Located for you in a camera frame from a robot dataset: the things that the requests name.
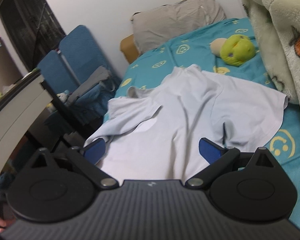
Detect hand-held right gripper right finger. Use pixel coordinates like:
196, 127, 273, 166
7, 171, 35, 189
185, 137, 278, 188

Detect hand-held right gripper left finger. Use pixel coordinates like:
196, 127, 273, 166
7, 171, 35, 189
25, 138, 119, 188

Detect light blue t-shirt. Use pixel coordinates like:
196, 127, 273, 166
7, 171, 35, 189
84, 64, 289, 181

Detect small white plush toy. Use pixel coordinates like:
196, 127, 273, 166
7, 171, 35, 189
56, 90, 70, 103

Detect grey cloth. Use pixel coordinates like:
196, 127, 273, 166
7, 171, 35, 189
65, 66, 112, 105

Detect white desk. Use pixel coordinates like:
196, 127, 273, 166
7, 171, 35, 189
0, 69, 53, 178

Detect blue folding chair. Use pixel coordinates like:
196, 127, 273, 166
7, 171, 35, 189
36, 25, 122, 120

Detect teal smiley print bed sheet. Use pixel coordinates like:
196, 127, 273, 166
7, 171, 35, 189
114, 17, 300, 228

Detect green plush toy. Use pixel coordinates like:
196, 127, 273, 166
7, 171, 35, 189
210, 34, 256, 67

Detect tan headboard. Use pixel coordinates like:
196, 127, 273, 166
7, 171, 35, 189
120, 34, 140, 64

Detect cream fleece blanket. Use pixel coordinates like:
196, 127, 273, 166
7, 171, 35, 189
239, 0, 300, 140

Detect grey pillow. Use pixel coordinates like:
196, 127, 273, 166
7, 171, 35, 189
130, 0, 227, 53

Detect dark window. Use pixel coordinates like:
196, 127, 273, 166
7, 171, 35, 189
0, 0, 66, 72

